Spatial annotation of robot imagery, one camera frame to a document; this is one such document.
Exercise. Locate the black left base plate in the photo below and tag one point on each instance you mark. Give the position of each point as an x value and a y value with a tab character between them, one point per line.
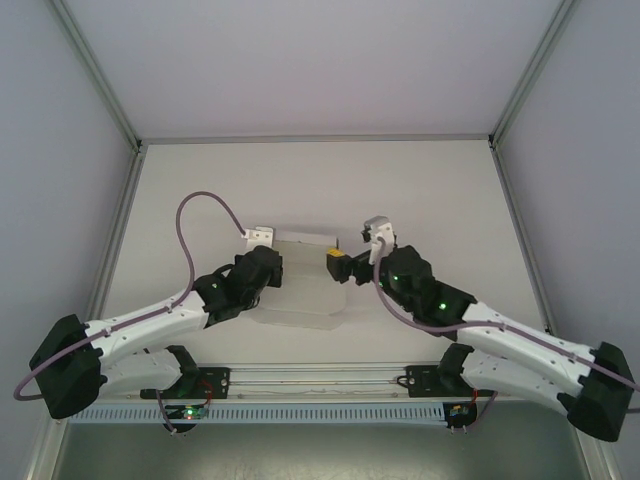
215	375

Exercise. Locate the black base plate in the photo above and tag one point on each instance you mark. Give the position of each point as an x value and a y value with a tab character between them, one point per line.
417	387
215	375

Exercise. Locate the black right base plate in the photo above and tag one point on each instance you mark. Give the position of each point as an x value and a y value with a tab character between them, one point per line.
417	387

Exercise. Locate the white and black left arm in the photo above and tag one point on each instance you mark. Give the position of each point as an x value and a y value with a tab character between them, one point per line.
140	325

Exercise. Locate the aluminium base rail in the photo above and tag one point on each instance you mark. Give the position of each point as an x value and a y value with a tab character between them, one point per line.
320	382

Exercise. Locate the small circuit board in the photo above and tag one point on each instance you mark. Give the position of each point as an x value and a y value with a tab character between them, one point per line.
457	412

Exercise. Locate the aluminium enclosure frame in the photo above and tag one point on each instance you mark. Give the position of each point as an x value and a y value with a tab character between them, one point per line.
300	141

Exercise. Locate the circuit board with green light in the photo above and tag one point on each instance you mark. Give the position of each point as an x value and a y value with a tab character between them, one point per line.
192	412

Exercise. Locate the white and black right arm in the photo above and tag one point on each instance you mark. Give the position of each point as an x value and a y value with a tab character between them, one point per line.
515	380

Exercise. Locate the clear plastic bag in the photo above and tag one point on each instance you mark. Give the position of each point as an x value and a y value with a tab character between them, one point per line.
305	295

